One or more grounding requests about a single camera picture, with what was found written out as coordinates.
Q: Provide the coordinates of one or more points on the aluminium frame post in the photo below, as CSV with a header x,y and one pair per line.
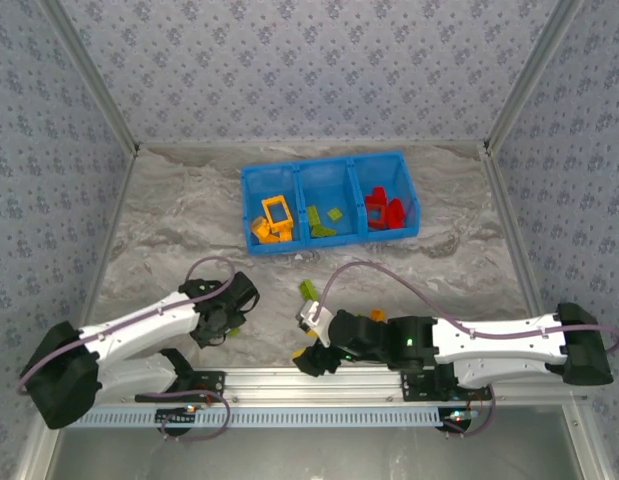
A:
x,y
529,75
94,75

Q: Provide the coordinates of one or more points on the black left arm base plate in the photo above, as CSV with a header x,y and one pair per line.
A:
x,y
209,380

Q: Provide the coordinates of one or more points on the red lego frame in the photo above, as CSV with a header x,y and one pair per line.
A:
x,y
376,225

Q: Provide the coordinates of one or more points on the aluminium mounting rail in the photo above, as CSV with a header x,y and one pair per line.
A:
x,y
309,390

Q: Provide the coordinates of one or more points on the grey metal sheet panel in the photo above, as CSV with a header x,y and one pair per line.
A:
x,y
309,455

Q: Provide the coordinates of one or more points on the thin grey wall base strip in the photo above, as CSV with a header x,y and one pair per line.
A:
x,y
309,144

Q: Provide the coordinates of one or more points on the orange lego frame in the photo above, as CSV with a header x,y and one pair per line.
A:
x,y
282,223

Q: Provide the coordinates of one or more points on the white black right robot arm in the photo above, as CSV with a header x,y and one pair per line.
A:
x,y
499,345

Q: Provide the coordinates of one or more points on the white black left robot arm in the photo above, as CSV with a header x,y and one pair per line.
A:
x,y
139,325

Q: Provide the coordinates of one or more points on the aluminium lower frame bar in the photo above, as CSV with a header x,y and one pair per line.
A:
x,y
36,452
591,460

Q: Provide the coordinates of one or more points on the aluminium side frame rail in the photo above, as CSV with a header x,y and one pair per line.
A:
x,y
511,225
117,210

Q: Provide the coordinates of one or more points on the blue three-compartment bin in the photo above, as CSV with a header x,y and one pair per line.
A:
x,y
324,185

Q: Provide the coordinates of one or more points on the small black controller board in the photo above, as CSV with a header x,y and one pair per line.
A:
x,y
456,416
176,416

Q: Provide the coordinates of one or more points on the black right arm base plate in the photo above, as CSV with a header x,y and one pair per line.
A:
x,y
411,387

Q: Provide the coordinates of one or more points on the orange curved lego brick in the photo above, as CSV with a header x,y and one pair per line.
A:
x,y
259,225

